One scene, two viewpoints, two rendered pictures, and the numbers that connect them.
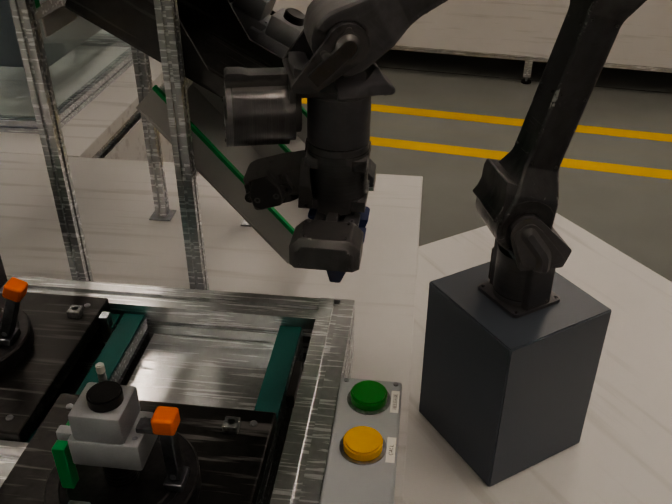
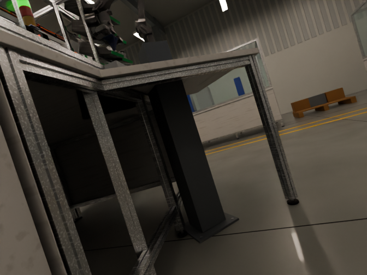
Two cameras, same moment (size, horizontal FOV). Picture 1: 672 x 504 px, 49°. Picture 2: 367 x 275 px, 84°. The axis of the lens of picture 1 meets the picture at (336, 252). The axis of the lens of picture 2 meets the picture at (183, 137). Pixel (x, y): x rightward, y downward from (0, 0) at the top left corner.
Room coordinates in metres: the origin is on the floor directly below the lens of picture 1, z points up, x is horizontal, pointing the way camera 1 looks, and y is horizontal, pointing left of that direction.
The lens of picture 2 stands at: (-0.50, -0.31, 0.55)
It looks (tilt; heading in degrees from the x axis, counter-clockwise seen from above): 2 degrees down; 4
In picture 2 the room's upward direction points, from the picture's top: 18 degrees counter-clockwise
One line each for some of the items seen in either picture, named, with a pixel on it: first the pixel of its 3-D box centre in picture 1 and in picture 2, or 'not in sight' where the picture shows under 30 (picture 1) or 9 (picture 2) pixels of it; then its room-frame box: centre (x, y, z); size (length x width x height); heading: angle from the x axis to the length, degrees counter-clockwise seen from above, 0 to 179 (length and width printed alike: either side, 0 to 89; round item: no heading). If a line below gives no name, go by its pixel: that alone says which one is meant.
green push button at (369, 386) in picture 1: (368, 398); not in sight; (0.60, -0.04, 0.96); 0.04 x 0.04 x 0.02
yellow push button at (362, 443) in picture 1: (362, 446); not in sight; (0.54, -0.03, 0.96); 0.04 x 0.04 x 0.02
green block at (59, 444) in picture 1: (65, 464); not in sight; (0.46, 0.24, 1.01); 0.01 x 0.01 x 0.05; 83
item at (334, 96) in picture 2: not in sight; (319, 102); (4.99, -3.51, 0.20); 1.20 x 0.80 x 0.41; 74
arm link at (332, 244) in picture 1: (337, 179); (108, 30); (0.63, 0.00, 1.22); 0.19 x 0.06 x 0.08; 173
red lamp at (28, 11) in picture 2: not in sight; (27, 13); (0.47, 0.32, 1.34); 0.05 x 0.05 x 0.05
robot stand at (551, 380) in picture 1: (507, 364); (157, 65); (0.66, -0.20, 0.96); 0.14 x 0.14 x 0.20; 29
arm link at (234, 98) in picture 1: (292, 81); (95, 14); (0.62, 0.04, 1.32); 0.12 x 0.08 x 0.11; 99
